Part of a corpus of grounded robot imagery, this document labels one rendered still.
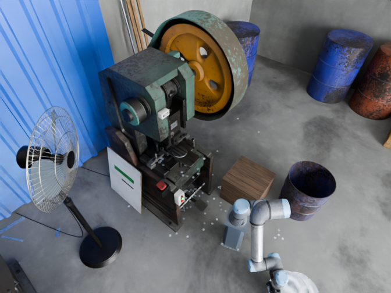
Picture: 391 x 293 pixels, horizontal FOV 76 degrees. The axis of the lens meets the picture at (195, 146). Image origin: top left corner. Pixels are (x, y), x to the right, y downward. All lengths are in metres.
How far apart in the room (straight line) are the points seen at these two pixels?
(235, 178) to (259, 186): 0.23
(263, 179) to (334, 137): 1.54
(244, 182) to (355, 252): 1.20
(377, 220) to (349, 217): 0.26
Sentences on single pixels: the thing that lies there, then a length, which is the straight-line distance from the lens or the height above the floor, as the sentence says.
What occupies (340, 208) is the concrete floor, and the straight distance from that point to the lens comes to 3.12.
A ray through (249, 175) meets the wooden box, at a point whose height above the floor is 0.35.
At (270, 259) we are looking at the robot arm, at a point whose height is 0.69.
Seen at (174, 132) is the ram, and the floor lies 0.99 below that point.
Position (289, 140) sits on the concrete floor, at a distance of 3.52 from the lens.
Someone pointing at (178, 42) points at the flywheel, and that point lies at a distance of 2.07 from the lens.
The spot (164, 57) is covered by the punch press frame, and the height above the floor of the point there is 1.50.
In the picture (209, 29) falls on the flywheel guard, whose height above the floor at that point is 1.71.
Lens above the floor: 2.39
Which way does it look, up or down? 48 degrees down
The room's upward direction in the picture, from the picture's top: straight up
